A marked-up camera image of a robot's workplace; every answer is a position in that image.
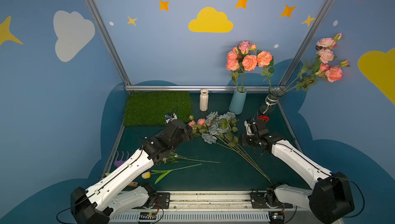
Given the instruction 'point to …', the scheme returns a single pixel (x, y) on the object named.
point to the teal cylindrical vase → (237, 102)
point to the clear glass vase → (267, 108)
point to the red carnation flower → (264, 117)
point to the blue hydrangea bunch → (221, 128)
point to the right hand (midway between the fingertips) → (244, 137)
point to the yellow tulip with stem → (146, 174)
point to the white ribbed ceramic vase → (203, 99)
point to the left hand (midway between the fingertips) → (187, 128)
